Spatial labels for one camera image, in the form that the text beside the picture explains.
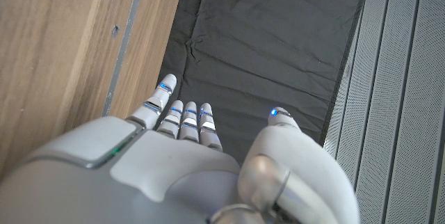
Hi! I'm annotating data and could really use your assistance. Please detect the black backdrop cloth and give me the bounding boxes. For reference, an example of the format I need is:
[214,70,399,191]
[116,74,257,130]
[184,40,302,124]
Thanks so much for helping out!
[158,0,371,166]

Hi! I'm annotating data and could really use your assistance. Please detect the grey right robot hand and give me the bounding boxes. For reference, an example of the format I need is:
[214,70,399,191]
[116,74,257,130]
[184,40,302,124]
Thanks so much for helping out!
[0,73,361,224]

